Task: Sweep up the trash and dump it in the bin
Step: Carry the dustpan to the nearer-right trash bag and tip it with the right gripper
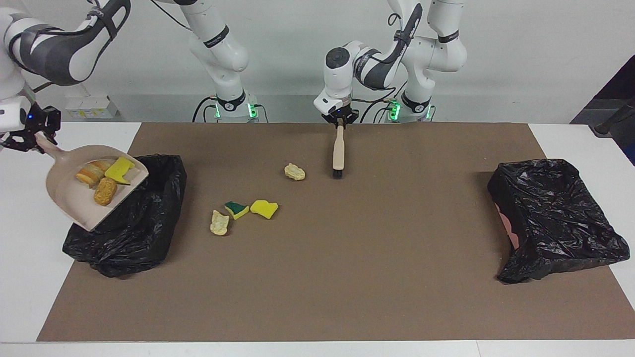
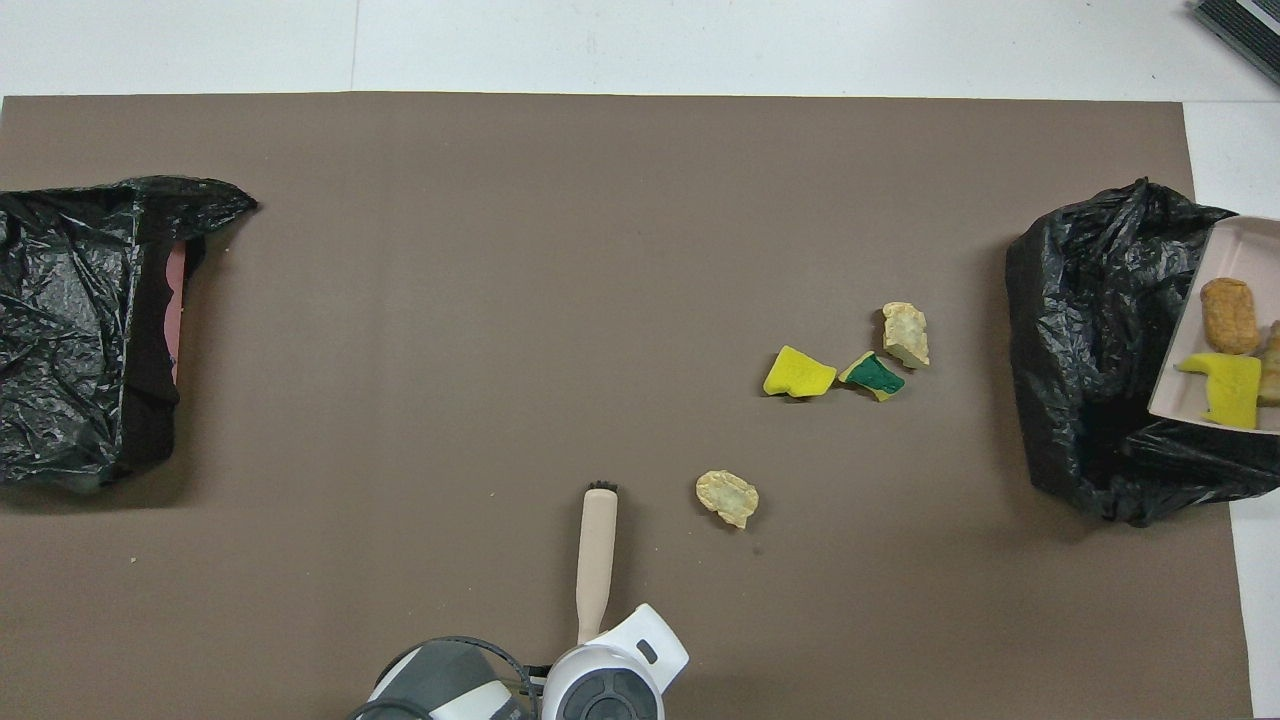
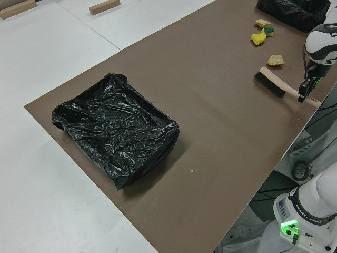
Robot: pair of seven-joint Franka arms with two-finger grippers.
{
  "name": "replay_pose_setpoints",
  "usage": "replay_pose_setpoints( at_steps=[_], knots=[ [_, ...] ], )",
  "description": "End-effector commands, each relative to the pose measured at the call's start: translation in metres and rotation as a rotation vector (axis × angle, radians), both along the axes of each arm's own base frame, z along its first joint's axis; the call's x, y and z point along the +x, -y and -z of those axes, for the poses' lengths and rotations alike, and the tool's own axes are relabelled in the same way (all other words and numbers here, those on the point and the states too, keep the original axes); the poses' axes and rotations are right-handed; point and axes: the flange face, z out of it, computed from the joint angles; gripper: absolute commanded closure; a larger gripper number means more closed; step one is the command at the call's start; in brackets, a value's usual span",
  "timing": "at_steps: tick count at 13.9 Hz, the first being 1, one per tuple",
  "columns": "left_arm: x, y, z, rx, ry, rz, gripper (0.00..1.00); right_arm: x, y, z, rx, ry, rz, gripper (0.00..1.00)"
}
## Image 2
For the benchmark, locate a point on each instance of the beige sponge piece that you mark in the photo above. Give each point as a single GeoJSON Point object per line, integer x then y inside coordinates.
{"type": "Point", "coordinates": [727, 495]}

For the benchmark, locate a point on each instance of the beige hand brush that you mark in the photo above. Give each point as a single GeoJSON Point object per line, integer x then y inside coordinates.
{"type": "Point", "coordinates": [597, 560]}

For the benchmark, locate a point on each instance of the green and yellow sponge piece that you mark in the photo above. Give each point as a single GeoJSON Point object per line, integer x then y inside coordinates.
{"type": "Point", "coordinates": [875, 377]}

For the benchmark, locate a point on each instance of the pale sponge piece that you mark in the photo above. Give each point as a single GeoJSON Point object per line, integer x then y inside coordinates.
{"type": "Point", "coordinates": [906, 335]}

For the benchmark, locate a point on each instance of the orange brown sponge piece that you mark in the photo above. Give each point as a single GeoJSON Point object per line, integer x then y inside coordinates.
{"type": "Point", "coordinates": [1230, 315]}

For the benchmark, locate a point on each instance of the notched yellow sponge piece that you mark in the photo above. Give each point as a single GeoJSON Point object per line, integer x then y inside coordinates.
{"type": "Point", "coordinates": [1232, 390]}

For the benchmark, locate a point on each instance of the beige plastic dustpan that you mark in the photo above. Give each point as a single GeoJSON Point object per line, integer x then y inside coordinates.
{"type": "Point", "coordinates": [1240, 255]}

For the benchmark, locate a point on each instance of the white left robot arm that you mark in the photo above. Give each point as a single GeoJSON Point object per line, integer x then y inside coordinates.
{"type": "Point", "coordinates": [610, 690]}

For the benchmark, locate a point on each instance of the black bag lined bin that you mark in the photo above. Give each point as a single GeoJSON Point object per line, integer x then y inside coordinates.
{"type": "Point", "coordinates": [1090, 330]}

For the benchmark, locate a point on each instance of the pink bin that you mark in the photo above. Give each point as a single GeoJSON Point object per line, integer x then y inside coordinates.
{"type": "Point", "coordinates": [176, 290]}

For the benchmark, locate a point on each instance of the black bag over pink bin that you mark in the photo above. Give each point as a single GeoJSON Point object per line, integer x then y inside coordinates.
{"type": "Point", "coordinates": [70, 300]}

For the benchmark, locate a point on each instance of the brown table mat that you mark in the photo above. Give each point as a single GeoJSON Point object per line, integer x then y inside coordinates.
{"type": "Point", "coordinates": [500, 300]}

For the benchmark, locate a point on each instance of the dark ribbed panel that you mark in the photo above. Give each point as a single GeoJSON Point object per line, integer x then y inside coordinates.
{"type": "Point", "coordinates": [1245, 30]}

